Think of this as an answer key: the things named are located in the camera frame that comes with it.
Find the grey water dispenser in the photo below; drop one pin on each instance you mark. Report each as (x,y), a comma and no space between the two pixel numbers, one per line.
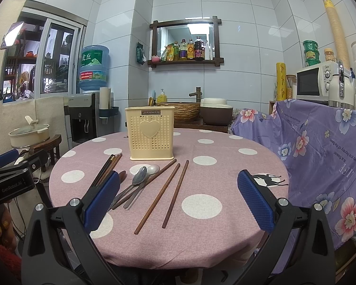
(83,121)

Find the window with frame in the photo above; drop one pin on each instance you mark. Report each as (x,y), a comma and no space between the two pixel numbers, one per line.
(43,61)

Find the cream plastic utensil holder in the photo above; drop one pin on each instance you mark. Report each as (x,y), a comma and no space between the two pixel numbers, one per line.
(150,132)

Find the green instant noodle cups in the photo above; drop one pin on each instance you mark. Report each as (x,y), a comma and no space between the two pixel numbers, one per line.
(311,52)

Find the blue water jug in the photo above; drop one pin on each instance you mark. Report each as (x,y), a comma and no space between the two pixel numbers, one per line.
(93,68)

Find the yellow oil bottle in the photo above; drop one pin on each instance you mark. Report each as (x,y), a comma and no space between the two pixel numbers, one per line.
(190,50)

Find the woven basin sink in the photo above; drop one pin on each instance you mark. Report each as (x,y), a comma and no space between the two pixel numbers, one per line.
(184,111)

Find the pink polka dot tablecloth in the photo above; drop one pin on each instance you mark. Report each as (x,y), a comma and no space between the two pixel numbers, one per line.
(211,224)

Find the dark wooden counter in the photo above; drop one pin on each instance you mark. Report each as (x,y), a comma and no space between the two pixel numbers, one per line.
(199,124)

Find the brown white rice cooker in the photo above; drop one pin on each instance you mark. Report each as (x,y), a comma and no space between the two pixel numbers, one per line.
(215,111)

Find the white microwave oven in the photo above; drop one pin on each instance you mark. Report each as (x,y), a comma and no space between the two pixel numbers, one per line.
(312,82)

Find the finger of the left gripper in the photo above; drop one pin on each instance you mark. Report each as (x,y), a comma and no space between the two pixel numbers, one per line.
(8,157)

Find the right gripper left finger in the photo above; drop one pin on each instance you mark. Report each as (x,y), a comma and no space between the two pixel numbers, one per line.
(44,260)

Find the yellow soap bottle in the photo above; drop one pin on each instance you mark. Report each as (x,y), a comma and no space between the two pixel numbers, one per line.
(162,98)

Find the yellow roll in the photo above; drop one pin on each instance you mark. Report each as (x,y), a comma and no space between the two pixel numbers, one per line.
(281,86)

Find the brown wooden spoon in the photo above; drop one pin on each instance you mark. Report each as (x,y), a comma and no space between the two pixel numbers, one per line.
(122,176)

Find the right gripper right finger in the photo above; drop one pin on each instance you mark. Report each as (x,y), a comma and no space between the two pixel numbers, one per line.
(298,248)

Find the tall paper cup stack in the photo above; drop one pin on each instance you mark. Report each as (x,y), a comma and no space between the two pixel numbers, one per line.
(338,33)

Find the purple floral cloth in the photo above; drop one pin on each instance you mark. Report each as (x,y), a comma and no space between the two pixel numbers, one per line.
(317,144)

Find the cream pot with lid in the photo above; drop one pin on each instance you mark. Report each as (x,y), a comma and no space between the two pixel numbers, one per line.
(31,134)

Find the dark wooden chopstick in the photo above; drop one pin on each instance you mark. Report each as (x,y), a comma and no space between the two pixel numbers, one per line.
(106,166)
(111,166)

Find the white paper cup stack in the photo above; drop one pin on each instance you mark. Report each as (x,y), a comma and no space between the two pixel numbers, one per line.
(104,98)

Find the dark soy sauce bottle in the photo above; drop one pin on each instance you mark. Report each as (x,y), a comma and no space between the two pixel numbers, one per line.
(199,49)

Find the green hanging packet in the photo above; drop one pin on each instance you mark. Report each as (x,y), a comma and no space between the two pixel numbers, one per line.
(140,54)

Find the wooden framed mirror shelf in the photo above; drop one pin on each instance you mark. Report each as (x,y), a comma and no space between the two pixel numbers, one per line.
(170,39)

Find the dark wooden stool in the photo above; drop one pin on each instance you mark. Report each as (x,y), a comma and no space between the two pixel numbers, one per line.
(50,146)

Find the bamboo style faucet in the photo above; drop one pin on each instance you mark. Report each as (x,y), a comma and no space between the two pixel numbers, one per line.
(197,94)

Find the black patterned chopstick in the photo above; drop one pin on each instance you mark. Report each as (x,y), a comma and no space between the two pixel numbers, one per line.
(103,169)

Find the person's left hand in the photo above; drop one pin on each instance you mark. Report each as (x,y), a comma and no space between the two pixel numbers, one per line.
(7,235)

